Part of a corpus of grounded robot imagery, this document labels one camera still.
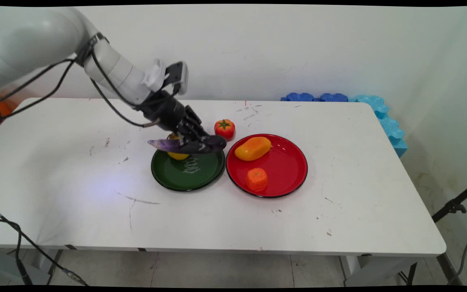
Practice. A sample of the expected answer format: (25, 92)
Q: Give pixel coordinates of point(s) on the orange object behind table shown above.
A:
(2, 106)

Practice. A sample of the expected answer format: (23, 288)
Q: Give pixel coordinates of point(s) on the green plate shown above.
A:
(185, 174)

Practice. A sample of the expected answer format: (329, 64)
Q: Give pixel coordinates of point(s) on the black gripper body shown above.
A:
(164, 110)

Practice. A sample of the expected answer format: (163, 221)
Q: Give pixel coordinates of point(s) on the black tripod stand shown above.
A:
(454, 206)

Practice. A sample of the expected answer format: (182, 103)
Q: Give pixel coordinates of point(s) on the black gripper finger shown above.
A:
(196, 123)
(187, 136)

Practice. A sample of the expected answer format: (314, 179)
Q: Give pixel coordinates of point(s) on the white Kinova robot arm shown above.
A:
(43, 44)

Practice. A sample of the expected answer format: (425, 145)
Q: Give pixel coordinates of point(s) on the black folding table leg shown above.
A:
(54, 263)
(444, 267)

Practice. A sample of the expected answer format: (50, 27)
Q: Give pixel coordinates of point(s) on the light blue foam tile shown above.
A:
(387, 121)

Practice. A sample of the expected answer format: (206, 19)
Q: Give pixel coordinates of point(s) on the small orange toy tangerine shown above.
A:
(257, 179)

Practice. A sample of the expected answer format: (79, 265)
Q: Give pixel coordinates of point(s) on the orange toy mango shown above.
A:
(253, 148)

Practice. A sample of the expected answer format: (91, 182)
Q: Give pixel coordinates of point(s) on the dark blue foam tile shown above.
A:
(298, 97)
(334, 97)

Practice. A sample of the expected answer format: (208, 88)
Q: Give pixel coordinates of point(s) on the yellow toy pear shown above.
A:
(176, 155)

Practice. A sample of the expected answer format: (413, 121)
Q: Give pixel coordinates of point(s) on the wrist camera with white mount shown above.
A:
(174, 75)

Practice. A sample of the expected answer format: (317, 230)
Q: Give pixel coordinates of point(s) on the red plate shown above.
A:
(284, 166)

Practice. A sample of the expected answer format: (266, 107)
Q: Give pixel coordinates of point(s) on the red toy tomato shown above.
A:
(224, 129)

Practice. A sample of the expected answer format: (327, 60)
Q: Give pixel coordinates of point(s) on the purple toy eggplant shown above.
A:
(213, 144)

